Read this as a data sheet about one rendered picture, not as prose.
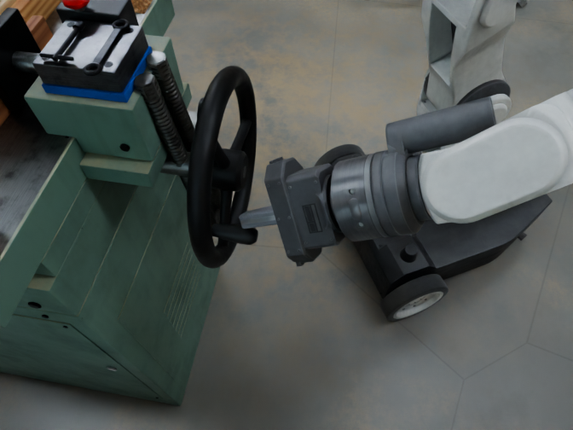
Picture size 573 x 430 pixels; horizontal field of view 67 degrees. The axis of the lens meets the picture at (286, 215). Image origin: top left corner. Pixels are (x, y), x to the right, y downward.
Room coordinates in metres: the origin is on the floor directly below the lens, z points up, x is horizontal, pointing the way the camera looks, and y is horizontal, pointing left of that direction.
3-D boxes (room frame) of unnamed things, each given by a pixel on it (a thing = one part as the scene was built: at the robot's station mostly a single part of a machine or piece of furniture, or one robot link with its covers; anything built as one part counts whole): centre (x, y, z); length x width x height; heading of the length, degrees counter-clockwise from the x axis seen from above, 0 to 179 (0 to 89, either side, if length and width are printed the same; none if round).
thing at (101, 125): (0.44, 0.23, 0.91); 0.15 x 0.14 x 0.09; 170
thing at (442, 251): (0.83, -0.51, 0.19); 0.64 x 0.52 x 0.33; 110
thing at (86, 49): (0.45, 0.22, 0.99); 0.13 x 0.11 x 0.06; 170
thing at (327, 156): (0.99, -0.19, 0.10); 0.20 x 0.05 x 0.20; 110
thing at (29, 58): (0.46, 0.32, 0.95); 0.09 x 0.07 x 0.09; 170
